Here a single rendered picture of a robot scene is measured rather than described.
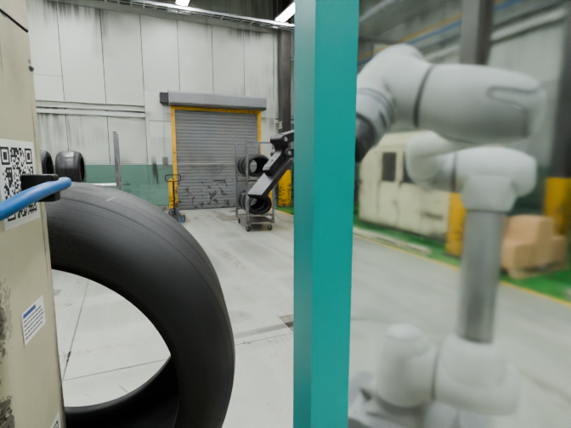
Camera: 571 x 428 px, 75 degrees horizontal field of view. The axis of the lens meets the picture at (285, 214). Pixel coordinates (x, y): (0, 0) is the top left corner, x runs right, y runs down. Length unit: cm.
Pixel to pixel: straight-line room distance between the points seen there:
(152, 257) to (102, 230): 8
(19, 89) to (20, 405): 28
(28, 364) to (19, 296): 7
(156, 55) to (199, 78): 130
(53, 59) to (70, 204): 1144
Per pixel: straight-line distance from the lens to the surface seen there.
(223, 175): 1200
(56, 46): 1207
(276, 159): 49
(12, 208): 34
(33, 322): 44
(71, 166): 590
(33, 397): 45
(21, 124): 43
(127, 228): 58
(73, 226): 57
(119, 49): 1202
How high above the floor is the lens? 153
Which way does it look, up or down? 8 degrees down
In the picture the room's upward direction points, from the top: straight up
